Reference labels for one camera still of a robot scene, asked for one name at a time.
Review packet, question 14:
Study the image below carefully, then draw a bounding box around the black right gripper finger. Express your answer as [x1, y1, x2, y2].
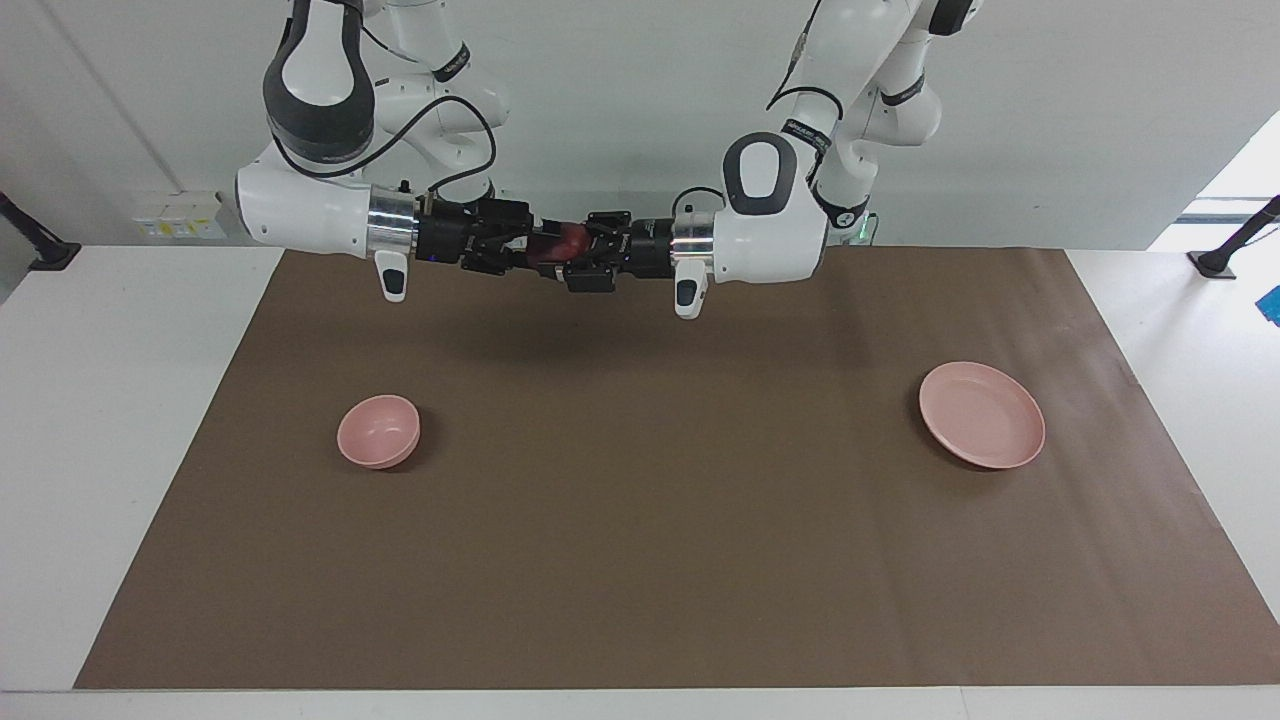
[468, 197, 542, 247]
[460, 244, 549, 280]

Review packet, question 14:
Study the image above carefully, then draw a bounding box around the red apple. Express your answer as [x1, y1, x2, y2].
[535, 224, 591, 267]

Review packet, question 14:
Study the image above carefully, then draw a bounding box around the brown paper table mat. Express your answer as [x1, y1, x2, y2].
[75, 247, 1280, 691]

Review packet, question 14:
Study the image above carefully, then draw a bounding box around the pink bowl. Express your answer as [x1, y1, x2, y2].
[336, 394, 422, 471]

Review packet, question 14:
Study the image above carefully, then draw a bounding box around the black stand foot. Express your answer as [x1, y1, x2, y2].
[0, 192, 82, 272]
[1188, 195, 1280, 280]

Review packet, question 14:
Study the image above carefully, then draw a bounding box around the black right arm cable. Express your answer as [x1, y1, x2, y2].
[270, 20, 499, 201]

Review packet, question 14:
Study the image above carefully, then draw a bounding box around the white wall socket box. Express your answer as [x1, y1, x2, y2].
[133, 192, 227, 242]

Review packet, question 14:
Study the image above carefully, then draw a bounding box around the pink plate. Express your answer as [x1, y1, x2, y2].
[918, 361, 1046, 470]

